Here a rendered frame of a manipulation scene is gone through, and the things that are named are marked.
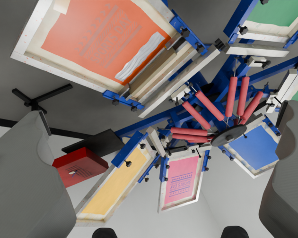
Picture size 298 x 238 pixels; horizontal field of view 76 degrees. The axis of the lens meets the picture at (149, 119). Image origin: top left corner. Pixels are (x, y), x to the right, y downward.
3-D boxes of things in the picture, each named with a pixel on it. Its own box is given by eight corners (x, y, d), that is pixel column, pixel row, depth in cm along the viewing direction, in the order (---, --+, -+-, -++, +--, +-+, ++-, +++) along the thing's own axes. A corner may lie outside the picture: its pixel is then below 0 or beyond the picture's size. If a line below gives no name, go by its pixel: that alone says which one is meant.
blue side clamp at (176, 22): (164, 16, 95) (170, 24, 91) (172, 8, 93) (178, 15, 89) (194, 46, 117) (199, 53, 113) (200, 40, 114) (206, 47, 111)
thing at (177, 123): (148, 115, 165) (153, 127, 159) (228, 49, 129) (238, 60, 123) (194, 131, 224) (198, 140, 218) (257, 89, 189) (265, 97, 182)
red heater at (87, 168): (53, 182, 197) (54, 194, 191) (17, 172, 158) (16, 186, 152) (107, 160, 196) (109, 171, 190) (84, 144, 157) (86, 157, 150)
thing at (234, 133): (146, 46, 220) (199, 149, 149) (172, 19, 202) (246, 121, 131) (167, 62, 249) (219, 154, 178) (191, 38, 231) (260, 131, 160)
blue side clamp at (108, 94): (100, 88, 120) (102, 96, 116) (105, 83, 118) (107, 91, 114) (134, 101, 142) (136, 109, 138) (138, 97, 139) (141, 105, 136)
